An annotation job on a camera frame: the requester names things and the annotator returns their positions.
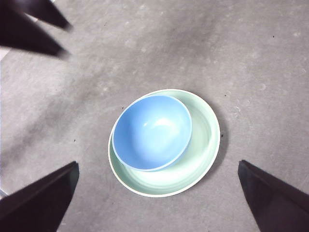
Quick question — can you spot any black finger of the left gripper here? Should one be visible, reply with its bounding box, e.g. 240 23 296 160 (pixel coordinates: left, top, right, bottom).
0 0 72 58
23 0 73 31

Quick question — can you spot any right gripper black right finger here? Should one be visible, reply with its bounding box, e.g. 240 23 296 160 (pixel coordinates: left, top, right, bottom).
238 159 309 232

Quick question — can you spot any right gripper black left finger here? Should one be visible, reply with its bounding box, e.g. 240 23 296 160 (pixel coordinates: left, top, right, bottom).
0 160 80 232

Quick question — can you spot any pale green plate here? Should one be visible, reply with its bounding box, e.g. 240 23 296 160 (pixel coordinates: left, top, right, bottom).
108 88 221 198

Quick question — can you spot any blue ribbed bowl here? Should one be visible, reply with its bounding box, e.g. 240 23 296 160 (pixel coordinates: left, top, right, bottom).
112 95 193 173

